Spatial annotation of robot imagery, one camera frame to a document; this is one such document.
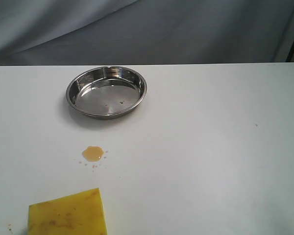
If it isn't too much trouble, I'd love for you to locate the yellow sponge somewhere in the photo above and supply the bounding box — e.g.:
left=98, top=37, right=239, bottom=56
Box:
left=27, top=188, right=107, bottom=235

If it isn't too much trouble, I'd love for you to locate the brown liquid spill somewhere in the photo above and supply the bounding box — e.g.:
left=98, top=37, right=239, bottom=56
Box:
left=77, top=146, right=109, bottom=172

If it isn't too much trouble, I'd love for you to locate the round stainless steel pan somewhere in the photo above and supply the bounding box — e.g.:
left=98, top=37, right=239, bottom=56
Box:
left=66, top=66, right=147, bottom=119

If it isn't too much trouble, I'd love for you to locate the grey backdrop cloth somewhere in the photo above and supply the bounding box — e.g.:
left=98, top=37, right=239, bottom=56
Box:
left=0, top=0, right=294, bottom=66

